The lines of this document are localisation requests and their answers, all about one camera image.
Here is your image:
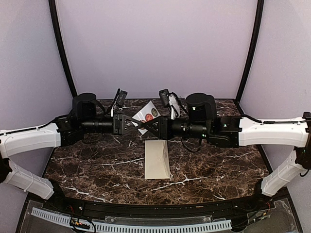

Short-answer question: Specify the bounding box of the white sticker sheet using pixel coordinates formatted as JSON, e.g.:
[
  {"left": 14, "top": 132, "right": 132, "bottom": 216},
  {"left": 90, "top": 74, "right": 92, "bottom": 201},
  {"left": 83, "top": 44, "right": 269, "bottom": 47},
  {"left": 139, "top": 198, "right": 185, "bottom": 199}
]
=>
[{"left": 133, "top": 101, "right": 160, "bottom": 122}]

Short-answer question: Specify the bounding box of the cream paper envelope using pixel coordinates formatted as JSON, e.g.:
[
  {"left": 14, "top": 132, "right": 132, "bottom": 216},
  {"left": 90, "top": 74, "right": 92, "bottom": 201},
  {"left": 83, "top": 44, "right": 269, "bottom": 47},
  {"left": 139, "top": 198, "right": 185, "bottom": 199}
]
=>
[{"left": 144, "top": 140, "right": 171, "bottom": 180}]

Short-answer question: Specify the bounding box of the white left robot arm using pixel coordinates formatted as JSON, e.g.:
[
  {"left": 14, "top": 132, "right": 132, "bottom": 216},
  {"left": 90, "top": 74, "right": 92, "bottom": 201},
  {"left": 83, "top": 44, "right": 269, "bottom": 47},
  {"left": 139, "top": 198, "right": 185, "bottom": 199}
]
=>
[{"left": 0, "top": 93, "right": 142, "bottom": 212}]

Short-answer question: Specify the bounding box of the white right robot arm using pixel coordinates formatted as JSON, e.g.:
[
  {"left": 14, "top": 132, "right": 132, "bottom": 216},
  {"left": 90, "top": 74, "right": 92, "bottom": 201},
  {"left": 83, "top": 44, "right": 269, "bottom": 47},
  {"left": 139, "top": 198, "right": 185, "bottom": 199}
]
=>
[{"left": 133, "top": 93, "right": 311, "bottom": 211}]

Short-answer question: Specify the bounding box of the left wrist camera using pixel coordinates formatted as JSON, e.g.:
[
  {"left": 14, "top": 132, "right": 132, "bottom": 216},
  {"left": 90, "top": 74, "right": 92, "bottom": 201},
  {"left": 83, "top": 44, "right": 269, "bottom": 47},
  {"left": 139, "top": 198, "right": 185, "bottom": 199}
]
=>
[{"left": 110, "top": 89, "right": 128, "bottom": 117}]

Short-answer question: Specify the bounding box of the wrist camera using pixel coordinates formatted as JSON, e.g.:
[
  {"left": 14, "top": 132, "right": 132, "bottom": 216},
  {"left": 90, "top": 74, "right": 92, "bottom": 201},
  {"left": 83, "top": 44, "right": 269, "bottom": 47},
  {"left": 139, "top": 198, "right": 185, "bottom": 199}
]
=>
[
  {"left": 110, "top": 89, "right": 128, "bottom": 117},
  {"left": 159, "top": 89, "right": 180, "bottom": 120}
]

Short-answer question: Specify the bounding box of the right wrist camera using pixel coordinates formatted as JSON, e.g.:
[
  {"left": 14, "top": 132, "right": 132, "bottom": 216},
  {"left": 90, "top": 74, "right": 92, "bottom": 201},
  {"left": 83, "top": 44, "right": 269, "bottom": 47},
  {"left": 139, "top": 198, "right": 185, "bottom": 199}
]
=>
[{"left": 159, "top": 89, "right": 180, "bottom": 120}]

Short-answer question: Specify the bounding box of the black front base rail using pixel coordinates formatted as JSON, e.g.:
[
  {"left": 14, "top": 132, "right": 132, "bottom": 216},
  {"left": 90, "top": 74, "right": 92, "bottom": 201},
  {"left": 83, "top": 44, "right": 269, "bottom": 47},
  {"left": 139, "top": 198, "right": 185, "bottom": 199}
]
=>
[{"left": 44, "top": 196, "right": 275, "bottom": 219}]

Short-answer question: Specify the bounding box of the white slotted cable duct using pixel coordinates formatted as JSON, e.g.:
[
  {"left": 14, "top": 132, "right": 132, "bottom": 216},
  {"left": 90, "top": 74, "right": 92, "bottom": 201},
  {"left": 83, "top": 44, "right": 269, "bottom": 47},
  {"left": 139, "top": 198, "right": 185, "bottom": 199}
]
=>
[{"left": 31, "top": 207, "right": 232, "bottom": 233}]

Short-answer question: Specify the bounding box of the black left corner post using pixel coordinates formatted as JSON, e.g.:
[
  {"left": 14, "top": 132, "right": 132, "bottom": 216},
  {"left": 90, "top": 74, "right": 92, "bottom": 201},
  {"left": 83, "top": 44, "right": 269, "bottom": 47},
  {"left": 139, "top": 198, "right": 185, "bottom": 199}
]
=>
[{"left": 48, "top": 0, "right": 77, "bottom": 98}]

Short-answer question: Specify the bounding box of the black corner post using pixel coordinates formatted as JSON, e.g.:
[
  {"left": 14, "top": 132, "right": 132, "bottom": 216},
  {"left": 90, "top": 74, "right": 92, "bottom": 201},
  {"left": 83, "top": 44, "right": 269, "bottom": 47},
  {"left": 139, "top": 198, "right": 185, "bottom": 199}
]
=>
[
  {"left": 48, "top": 0, "right": 77, "bottom": 98},
  {"left": 235, "top": 0, "right": 264, "bottom": 104}
]

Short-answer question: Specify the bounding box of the black right corner post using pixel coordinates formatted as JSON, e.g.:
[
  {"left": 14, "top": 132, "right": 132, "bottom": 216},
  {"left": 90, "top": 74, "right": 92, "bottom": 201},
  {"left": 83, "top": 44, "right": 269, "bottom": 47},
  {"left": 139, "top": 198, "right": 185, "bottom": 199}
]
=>
[{"left": 235, "top": 0, "right": 264, "bottom": 104}]

